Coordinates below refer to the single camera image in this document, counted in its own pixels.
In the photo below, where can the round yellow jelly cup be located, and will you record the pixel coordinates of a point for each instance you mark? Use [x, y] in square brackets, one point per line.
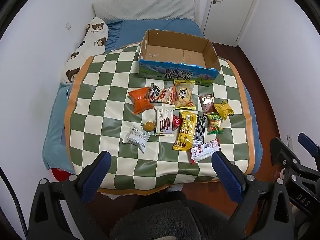
[149, 126]

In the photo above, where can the wall light switch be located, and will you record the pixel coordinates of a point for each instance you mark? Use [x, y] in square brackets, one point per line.
[68, 26]

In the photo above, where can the black snack bag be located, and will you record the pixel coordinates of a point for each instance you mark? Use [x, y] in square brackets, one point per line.
[199, 131]

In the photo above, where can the green snack packet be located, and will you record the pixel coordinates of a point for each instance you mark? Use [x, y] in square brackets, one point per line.
[214, 124]

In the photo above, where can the white silver snack packet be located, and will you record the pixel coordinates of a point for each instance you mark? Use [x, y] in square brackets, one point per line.
[138, 137]

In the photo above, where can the yellow cookie bag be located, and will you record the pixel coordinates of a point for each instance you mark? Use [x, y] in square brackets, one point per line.
[184, 99]

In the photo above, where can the cardboard milk box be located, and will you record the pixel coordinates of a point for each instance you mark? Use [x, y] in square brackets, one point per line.
[169, 56]

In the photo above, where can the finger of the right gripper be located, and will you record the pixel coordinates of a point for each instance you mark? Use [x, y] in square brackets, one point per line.
[311, 147]
[281, 154]

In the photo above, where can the blue bed sheet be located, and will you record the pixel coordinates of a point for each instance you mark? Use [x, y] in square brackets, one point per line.
[120, 33]

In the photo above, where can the long yellow snack bag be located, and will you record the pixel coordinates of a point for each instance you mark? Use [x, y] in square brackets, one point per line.
[185, 137]

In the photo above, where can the panda snack bag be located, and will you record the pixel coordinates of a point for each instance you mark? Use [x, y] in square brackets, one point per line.
[167, 95]

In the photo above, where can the white door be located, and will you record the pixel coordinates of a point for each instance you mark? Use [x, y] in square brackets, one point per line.
[225, 22]

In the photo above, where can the small yellow snack packet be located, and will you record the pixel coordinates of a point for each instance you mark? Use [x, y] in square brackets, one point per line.
[223, 109]

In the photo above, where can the orange snack bag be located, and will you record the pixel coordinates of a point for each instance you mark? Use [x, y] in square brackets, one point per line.
[140, 100]

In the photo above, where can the small red snack packet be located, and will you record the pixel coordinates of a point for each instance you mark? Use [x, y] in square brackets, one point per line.
[176, 122]

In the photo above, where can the brown snack packet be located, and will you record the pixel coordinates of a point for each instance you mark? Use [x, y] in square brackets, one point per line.
[207, 103]

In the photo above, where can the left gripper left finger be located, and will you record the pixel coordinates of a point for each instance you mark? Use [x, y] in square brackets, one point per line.
[93, 175]

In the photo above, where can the white chocolate biscuit pack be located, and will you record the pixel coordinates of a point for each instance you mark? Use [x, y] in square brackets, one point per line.
[164, 121]

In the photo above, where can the red white snack pack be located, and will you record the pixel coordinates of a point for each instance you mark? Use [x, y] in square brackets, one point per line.
[206, 150]

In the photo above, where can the green white checkered mat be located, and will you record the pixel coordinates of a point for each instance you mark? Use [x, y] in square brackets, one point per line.
[145, 151]

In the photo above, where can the red object under bed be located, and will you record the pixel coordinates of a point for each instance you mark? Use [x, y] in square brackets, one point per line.
[60, 175]

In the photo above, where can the wall socket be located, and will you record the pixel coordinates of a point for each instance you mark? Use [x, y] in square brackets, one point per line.
[289, 141]

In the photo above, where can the bear print pillow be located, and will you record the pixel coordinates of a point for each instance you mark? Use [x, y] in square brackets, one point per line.
[94, 43]

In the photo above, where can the white textured pillow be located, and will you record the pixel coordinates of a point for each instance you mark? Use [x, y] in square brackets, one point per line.
[111, 10]

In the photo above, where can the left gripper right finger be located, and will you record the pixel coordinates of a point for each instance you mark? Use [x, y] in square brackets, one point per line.
[230, 176]

